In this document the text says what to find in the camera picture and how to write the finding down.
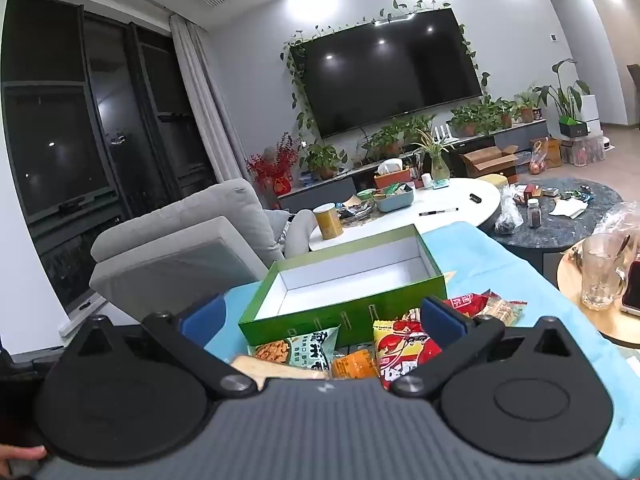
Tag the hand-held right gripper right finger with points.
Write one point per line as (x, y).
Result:
(442, 320)

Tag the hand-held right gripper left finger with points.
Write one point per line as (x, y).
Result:
(202, 320)

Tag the yellow and red snack packet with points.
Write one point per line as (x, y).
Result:
(400, 355)

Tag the clear cracker packet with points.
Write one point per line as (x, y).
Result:
(505, 310)

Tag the green cardboard box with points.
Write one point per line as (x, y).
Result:
(350, 310)

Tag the orange snack packet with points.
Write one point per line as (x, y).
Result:
(355, 364)

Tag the green peanut snack packet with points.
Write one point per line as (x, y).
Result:
(310, 355)

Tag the person's right hand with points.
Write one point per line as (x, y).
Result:
(22, 455)

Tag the blue table cover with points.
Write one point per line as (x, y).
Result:
(480, 265)

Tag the grey armchair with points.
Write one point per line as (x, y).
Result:
(165, 260)

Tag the black pen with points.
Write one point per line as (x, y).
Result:
(437, 211)

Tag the white oval table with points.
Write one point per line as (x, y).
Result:
(450, 195)

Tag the small black object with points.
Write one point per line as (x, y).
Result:
(475, 198)

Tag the blue tray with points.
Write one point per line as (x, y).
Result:
(395, 202)

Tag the grey cushion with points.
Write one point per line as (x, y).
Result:
(300, 232)

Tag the brown jar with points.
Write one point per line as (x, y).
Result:
(534, 215)

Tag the white small bottle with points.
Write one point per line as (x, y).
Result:
(427, 181)

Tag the orange tissue box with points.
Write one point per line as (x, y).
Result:
(392, 179)

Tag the yellow round stool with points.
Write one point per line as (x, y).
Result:
(492, 179)

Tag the yellow can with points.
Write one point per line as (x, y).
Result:
(328, 222)

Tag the dark marble round table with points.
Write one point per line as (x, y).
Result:
(565, 230)

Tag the glass vase with plant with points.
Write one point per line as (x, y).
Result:
(440, 167)

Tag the wooden round side table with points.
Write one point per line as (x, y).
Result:
(600, 322)

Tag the glass mug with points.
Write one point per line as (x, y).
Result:
(600, 275)

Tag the open cardboard box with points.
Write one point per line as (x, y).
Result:
(487, 162)

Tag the white paper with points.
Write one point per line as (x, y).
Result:
(567, 208)

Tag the red berry plant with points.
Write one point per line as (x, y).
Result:
(272, 165)

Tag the grey television cabinet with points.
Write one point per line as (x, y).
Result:
(320, 191)

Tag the bushy potted green plant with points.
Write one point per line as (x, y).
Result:
(395, 137)

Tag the red phone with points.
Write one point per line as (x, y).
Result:
(632, 290)

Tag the small potted green plant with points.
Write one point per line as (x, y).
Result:
(322, 160)

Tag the clear plastic bag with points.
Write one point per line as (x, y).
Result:
(620, 222)

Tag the row of potted plants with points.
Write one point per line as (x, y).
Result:
(475, 117)

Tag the white curtain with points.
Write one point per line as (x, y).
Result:
(200, 100)

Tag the clear storage box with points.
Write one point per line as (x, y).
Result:
(582, 150)

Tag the potted plant in terracotta pot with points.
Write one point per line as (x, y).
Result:
(527, 110)

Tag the green and black box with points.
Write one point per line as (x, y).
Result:
(572, 127)

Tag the dark glass sliding door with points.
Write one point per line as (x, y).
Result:
(60, 135)

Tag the trailing green vine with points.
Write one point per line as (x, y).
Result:
(298, 102)

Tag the tall leafy potted plant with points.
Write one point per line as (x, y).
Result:
(565, 95)

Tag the wall television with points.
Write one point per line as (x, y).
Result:
(390, 70)

